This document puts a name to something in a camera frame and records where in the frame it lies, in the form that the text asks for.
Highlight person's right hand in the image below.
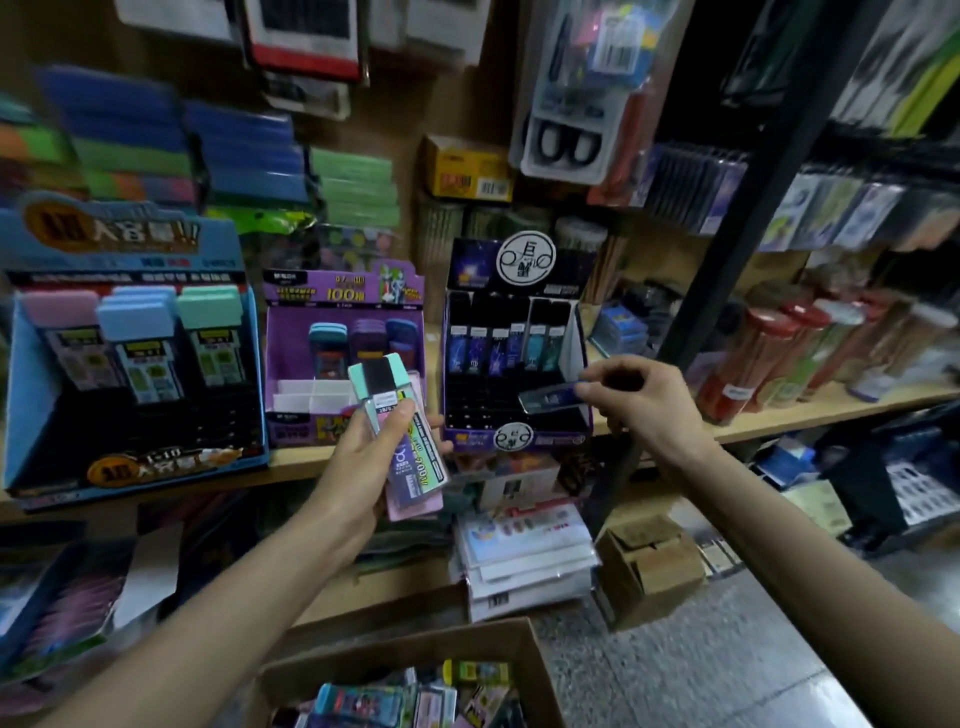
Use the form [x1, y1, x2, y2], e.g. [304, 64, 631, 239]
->
[574, 355, 714, 474]

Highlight person's left hand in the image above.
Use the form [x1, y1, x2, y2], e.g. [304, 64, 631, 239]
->
[300, 402, 455, 564]

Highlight black and white display box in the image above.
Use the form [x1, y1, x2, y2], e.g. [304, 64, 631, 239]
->
[439, 232, 594, 455]

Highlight purple display box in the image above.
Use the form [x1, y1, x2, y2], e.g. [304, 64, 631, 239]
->
[262, 262, 429, 449]

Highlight wooden shelf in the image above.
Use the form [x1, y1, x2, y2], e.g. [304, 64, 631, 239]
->
[0, 0, 960, 707]

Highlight brown cardboard box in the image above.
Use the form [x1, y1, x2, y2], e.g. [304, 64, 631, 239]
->
[247, 618, 569, 728]

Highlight blue display box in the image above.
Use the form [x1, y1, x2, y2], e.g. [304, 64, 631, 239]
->
[0, 195, 272, 509]

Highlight pile of pencil lead cases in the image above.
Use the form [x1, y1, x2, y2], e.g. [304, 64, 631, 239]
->
[292, 660, 527, 728]

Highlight person's right forearm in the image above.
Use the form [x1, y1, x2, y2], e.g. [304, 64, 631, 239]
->
[660, 435, 960, 728]

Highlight person's left forearm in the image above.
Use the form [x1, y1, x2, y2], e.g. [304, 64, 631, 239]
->
[45, 510, 377, 728]

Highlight red cylinder containers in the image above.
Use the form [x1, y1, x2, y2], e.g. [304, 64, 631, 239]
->
[694, 285, 960, 426]

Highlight small open brown carton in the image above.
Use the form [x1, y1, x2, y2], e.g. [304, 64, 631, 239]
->
[595, 514, 707, 632]

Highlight stack of white packets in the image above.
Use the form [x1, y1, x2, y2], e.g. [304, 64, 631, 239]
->
[450, 502, 602, 624]

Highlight row of dark blue refills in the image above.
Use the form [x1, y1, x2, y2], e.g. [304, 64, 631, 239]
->
[645, 142, 749, 234]

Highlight black plastic basket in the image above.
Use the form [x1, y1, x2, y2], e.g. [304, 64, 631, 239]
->
[829, 402, 960, 557]

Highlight hanging white blister package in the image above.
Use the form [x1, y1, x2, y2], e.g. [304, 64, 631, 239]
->
[517, 0, 677, 186]

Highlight stack of green packets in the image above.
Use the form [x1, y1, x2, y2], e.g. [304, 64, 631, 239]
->
[307, 147, 404, 230]

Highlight yellow carton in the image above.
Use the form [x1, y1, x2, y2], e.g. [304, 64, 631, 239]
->
[420, 135, 515, 204]

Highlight stack of blue packets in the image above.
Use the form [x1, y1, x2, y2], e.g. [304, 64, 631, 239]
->
[37, 63, 314, 209]

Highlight stack of multicoloured packets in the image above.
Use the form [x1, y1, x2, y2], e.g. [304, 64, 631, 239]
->
[0, 97, 197, 204]

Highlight black red hanging package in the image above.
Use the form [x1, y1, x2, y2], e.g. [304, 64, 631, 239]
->
[240, 0, 366, 84]

